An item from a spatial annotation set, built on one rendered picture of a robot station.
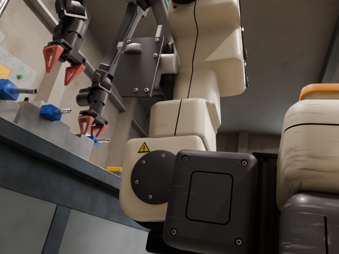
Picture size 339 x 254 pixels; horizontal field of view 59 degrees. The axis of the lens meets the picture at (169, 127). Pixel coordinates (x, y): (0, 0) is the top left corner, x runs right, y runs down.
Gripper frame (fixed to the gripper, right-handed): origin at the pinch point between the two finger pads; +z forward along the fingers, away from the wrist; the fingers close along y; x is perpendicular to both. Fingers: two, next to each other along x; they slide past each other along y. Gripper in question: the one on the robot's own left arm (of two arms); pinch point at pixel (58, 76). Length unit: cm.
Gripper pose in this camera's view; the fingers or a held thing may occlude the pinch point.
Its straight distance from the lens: 93.1
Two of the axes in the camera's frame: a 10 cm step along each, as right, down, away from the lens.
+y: -4.7, -4.2, -7.8
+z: -1.8, 9.1, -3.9
